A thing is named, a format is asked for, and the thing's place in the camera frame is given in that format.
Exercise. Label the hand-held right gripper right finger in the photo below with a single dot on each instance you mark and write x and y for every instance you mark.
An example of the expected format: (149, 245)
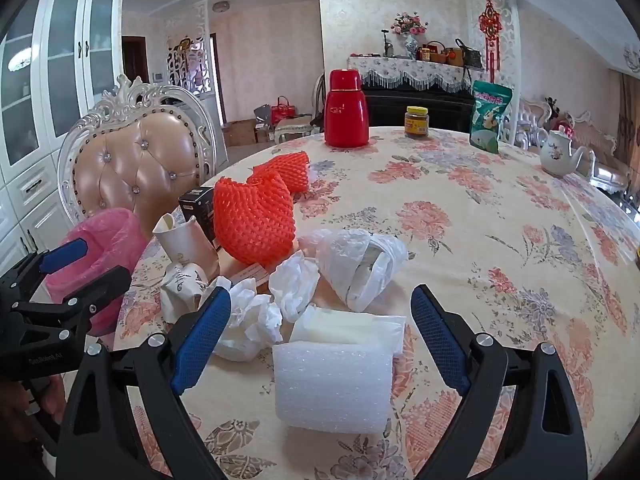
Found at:
(440, 340)

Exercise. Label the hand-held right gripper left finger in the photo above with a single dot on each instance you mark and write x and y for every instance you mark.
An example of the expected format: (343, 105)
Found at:
(202, 340)

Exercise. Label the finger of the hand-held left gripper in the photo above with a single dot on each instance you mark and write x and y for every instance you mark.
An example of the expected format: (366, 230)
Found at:
(65, 256)
(90, 292)

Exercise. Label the pink-lined trash bin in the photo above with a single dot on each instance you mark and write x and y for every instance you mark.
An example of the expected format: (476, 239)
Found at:
(110, 240)

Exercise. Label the white tissue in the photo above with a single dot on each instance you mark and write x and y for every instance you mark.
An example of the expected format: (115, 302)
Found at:
(250, 320)
(292, 285)

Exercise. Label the white plastic bag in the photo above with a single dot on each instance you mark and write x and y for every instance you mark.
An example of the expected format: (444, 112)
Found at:
(350, 265)

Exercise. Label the white foam sheet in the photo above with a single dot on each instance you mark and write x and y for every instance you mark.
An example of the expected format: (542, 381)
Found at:
(330, 385)

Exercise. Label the orange foam fruit net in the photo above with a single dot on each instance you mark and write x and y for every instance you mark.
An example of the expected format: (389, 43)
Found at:
(255, 220)
(285, 167)

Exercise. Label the person's left hand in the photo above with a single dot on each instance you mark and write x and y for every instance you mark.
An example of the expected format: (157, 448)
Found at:
(15, 410)

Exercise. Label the crushed white paper cup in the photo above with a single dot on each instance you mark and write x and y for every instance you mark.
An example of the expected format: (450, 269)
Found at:
(180, 287)

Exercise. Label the white tall cabinet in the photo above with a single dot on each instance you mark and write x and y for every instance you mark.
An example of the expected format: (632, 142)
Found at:
(30, 185)

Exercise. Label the small beige box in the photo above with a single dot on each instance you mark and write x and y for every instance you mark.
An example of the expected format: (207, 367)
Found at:
(247, 274)

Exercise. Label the white tissue packet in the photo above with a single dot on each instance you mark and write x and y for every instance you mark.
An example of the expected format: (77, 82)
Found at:
(350, 327)

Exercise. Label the ornate white leather chair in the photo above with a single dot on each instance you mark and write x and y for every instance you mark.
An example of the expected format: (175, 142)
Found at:
(135, 160)

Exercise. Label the black cardboard box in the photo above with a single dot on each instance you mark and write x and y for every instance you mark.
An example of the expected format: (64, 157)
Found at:
(197, 205)

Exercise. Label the brown cardboard box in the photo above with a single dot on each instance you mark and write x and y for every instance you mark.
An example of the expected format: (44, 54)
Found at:
(239, 132)

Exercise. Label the yellow-lid glass jar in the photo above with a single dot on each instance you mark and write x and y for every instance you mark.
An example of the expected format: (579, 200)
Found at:
(416, 124)

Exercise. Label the white porcelain teapot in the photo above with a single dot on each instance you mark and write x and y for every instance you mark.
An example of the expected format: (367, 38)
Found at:
(560, 152)

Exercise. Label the green snack bag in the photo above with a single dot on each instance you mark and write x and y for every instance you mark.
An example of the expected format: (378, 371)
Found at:
(490, 115)

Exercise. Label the cushioned stool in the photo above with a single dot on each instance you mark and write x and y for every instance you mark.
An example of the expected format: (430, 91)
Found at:
(295, 127)

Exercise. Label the black piano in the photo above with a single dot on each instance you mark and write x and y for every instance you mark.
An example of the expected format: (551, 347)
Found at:
(400, 105)

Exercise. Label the red handbag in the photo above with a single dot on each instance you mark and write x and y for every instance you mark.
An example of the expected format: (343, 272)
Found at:
(283, 110)

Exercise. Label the ornate white sofa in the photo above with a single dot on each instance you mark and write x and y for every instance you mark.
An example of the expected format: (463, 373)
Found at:
(600, 150)

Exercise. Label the red thermos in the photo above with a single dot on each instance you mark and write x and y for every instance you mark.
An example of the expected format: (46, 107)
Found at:
(346, 110)

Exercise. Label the lace piano cover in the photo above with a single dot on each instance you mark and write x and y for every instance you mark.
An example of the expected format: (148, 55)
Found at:
(400, 67)

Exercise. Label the orange basket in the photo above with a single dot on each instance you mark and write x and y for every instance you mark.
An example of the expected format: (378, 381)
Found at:
(455, 57)

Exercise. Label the wicker basket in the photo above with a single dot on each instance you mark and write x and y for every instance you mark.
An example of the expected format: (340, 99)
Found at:
(436, 54)

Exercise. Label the dark woven handbag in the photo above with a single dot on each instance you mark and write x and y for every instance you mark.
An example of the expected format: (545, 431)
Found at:
(470, 55)

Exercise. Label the brown curtain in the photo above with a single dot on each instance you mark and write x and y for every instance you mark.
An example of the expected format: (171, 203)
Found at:
(629, 115)

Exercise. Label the flower vase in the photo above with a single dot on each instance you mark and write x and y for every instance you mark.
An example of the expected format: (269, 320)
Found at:
(411, 42)

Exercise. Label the chandelier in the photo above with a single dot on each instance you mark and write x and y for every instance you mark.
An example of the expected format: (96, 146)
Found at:
(632, 57)

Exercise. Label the red knot wall hanging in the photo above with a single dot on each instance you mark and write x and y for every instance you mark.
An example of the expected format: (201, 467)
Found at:
(489, 20)

